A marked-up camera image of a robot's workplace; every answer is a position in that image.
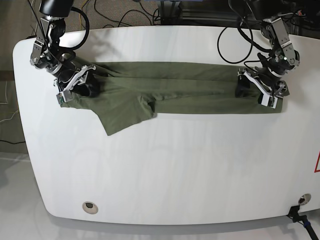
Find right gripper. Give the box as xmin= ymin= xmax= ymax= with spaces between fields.
xmin=53 ymin=59 xmax=101 ymax=98

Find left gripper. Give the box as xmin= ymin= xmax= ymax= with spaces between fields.
xmin=235 ymin=61 xmax=287 ymax=98

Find green T-shirt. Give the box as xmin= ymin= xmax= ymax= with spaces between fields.
xmin=62 ymin=62 xmax=283 ymax=135

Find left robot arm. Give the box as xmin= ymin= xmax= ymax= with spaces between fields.
xmin=224 ymin=0 xmax=300 ymax=98

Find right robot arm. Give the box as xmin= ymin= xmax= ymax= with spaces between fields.
xmin=30 ymin=0 xmax=101 ymax=103

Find red triangle sticker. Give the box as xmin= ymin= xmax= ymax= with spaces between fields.
xmin=314 ymin=153 xmax=320 ymax=173

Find left table grommet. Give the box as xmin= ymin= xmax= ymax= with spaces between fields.
xmin=82 ymin=201 xmax=99 ymax=215

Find table grommet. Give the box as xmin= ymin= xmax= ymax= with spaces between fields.
xmin=82 ymin=201 xmax=99 ymax=215
xmin=298 ymin=193 xmax=312 ymax=206

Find right table grommet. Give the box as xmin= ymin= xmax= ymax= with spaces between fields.
xmin=298 ymin=193 xmax=312 ymax=206

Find white camera bracket left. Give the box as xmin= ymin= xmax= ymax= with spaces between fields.
xmin=56 ymin=65 xmax=100 ymax=105

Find white camera bracket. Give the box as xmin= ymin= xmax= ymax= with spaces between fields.
xmin=56 ymin=65 xmax=100 ymax=105
xmin=237 ymin=68 xmax=290 ymax=109

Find white camera bracket right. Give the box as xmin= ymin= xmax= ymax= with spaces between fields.
xmin=237 ymin=68 xmax=290 ymax=109

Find yellow cable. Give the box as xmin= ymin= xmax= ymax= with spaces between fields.
xmin=78 ymin=0 xmax=85 ymax=30

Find aluminium frame post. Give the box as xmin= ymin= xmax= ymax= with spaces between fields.
xmin=157 ymin=0 xmax=181 ymax=26

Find black clamp with cable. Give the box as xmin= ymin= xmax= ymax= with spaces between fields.
xmin=286 ymin=205 xmax=319 ymax=240

